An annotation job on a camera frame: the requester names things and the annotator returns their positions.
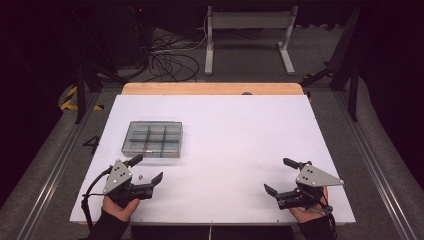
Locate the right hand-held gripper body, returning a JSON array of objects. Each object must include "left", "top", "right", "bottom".
[{"left": 274, "top": 163, "right": 345, "bottom": 216}]

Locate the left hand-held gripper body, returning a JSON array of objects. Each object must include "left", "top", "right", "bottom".
[{"left": 102, "top": 159, "right": 156, "bottom": 210}]

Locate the clear grey compartment box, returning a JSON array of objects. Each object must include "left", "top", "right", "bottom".
[{"left": 121, "top": 120, "right": 184, "bottom": 159}]

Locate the person's left hand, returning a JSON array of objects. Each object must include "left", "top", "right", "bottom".
[{"left": 102, "top": 195, "right": 141, "bottom": 223}]

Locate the person's right hand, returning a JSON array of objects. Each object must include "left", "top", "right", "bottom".
[{"left": 288, "top": 186, "right": 330, "bottom": 224}]

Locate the black metal stand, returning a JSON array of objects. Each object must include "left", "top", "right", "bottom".
[
  {"left": 71, "top": 9, "right": 129, "bottom": 125},
  {"left": 299, "top": 6, "right": 363, "bottom": 123}
]

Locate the black equipment case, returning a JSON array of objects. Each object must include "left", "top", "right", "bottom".
[{"left": 109, "top": 4, "right": 156, "bottom": 68}]

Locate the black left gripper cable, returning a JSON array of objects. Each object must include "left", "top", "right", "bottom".
[{"left": 81, "top": 165, "right": 114, "bottom": 231}]

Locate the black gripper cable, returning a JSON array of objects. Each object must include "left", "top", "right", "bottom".
[
  {"left": 320, "top": 194, "right": 336, "bottom": 233},
  {"left": 81, "top": 165, "right": 114, "bottom": 231}
]

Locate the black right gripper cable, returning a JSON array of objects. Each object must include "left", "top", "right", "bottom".
[{"left": 320, "top": 194, "right": 336, "bottom": 233}]

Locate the aluminium floor rail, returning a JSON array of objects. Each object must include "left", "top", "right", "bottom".
[
  {"left": 333, "top": 90, "right": 418, "bottom": 240},
  {"left": 16, "top": 92, "right": 101, "bottom": 240}
]

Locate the bundle of black floor cables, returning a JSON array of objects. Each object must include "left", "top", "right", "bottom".
[{"left": 146, "top": 31, "right": 201, "bottom": 83}]

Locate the white metal desk frame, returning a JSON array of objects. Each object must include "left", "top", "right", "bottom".
[{"left": 203, "top": 5, "right": 299, "bottom": 76}]

